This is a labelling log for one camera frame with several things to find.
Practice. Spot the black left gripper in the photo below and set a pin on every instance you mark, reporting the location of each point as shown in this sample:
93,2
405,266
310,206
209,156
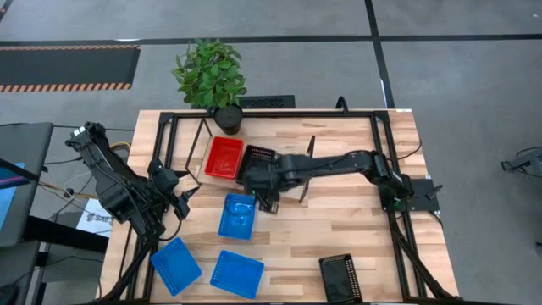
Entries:
165,180

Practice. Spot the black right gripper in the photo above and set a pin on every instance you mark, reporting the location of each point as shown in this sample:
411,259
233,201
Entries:
262,178

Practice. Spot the black plastic slotted basket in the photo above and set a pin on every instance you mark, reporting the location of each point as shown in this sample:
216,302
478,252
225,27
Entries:
256,154
341,279

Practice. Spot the red plastic slotted basket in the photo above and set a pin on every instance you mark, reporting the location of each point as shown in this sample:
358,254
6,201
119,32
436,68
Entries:
224,159

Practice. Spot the blue plastic slotted basket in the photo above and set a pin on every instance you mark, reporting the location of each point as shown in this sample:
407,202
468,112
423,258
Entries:
237,216
237,273
175,265

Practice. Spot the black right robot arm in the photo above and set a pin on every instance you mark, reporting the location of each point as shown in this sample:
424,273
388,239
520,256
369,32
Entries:
339,163

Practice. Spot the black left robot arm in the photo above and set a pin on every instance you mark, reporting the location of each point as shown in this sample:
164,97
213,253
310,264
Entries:
114,186

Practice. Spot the black plant pot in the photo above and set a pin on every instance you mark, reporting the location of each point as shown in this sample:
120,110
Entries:
228,118

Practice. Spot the black floor vent grille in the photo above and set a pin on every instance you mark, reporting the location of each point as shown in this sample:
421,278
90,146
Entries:
267,102

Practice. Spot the white printed paper sheet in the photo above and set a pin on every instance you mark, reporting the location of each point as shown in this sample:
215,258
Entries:
95,218

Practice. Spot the black clamp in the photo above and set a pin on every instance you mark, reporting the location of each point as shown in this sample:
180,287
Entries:
342,103

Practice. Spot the green leafy potted tree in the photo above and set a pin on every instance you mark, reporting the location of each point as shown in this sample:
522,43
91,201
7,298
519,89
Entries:
209,72

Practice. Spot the dark grey side desk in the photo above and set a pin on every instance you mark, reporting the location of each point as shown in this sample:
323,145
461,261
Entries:
21,148

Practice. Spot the black mat orange hazard stripes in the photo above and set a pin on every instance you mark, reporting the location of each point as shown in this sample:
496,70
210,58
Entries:
63,68

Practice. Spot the blue flat panel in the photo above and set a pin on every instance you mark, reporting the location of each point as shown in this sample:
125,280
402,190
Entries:
6,199

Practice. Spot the black metal stand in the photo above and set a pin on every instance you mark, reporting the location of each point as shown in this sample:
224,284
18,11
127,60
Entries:
525,161

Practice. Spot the black aluminium table frame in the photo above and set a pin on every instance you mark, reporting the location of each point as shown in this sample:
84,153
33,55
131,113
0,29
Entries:
275,114

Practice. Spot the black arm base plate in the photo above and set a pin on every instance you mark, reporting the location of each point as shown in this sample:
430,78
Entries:
423,195

